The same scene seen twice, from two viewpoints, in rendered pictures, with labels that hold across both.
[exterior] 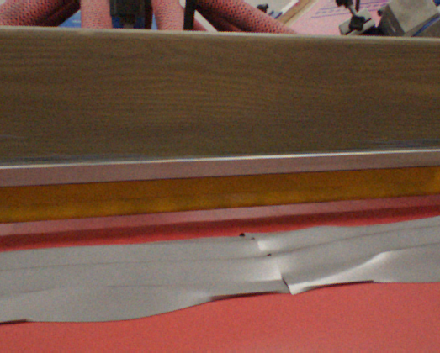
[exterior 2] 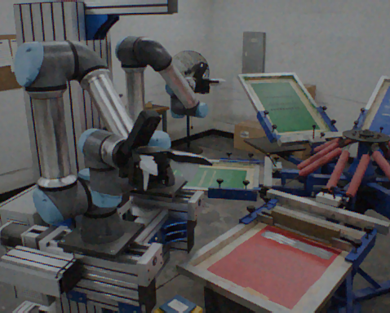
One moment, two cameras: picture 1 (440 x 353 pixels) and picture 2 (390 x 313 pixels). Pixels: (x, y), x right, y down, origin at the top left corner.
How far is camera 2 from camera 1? 1.78 m
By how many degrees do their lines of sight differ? 53
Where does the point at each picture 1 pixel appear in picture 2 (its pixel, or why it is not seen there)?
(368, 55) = (319, 227)
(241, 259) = (291, 242)
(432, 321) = (296, 252)
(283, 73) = (308, 226)
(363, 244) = (303, 246)
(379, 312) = (294, 250)
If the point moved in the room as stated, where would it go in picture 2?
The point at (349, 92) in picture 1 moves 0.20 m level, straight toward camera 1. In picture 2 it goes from (316, 230) to (280, 238)
